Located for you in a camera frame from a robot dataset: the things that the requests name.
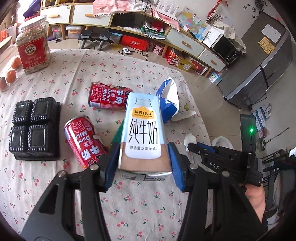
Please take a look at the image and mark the cherry print tablecloth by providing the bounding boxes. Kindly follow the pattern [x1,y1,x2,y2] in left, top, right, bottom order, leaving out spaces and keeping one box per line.
[1,49,210,240]

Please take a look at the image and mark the white food pouch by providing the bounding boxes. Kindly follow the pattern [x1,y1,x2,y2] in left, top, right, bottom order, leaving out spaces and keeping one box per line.
[171,104,196,121]

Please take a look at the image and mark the yellow lion cardboard box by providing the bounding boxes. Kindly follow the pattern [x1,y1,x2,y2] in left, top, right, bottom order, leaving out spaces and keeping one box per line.
[165,47,193,72]

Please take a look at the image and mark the red gift box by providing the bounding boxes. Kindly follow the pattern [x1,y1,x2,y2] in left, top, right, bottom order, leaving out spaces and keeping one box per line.
[121,35,148,51]

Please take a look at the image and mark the person's right hand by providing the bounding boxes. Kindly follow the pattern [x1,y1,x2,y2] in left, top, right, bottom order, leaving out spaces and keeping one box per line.
[245,183,266,222]

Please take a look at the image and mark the glass jar red label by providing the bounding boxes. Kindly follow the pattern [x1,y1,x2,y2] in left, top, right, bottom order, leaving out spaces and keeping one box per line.
[16,16,51,74]

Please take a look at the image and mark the red milk can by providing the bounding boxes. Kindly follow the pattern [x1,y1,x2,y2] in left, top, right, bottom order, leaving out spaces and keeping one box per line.
[64,115,108,169]
[88,82,133,110]

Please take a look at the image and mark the white plastic trash bin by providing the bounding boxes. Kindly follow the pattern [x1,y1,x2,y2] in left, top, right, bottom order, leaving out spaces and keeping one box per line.
[212,137,234,150]

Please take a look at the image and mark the red milk can rear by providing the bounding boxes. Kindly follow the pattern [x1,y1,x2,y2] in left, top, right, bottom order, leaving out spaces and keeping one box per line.
[88,82,133,110]

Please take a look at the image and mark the pink cloth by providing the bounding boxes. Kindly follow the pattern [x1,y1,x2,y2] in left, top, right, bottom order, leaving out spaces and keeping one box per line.
[92,1,180,31]

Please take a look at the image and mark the black plastic tray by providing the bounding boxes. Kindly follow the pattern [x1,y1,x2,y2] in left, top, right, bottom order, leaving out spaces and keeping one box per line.
[9,97,61,161]

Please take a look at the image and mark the grey refrigerator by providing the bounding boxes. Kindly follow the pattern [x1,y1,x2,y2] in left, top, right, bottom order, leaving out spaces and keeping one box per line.
[218,12,292,107]

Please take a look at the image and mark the pure milk carton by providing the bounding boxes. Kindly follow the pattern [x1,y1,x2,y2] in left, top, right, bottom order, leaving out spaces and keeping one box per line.
[118,92,172,181]

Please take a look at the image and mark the red milk can front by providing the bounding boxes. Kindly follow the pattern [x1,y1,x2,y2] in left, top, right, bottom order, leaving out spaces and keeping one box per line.
[64,115,108,169]

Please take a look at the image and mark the white tissue ball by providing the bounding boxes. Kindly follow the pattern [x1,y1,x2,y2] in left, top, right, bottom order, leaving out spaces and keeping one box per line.
[184,133,197,152]

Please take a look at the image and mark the colourful map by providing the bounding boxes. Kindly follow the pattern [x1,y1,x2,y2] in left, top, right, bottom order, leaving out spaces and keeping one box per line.
[177,7,211,42]

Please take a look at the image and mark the red white storage box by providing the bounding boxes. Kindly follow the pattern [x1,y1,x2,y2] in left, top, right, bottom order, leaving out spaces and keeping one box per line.
[189,57,209,76]

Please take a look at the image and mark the small blue white box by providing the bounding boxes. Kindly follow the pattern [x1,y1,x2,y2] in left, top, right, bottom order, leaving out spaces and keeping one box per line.
[208,70,222,85]

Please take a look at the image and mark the torn blue white carton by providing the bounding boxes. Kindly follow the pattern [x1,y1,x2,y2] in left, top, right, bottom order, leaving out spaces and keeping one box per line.
[156,78,179,123]

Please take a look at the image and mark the orange fruits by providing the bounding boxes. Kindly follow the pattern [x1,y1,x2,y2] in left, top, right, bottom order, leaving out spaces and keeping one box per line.
[1,57,23,92]

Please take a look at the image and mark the black microwave oven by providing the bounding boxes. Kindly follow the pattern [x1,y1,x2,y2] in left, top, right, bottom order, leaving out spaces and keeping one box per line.
[211,35,240,65]

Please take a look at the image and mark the green yellow sponge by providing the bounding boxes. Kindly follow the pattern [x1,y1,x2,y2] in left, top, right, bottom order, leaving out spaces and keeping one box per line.
[111,120,124,146]

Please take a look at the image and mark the wooden tv cabinet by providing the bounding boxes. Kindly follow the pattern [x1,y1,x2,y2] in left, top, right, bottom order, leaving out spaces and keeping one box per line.
[40,1,226,72]

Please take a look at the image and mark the stack of blue boxes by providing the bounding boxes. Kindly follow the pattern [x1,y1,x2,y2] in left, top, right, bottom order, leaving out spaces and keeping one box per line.
[251,105,271,132]

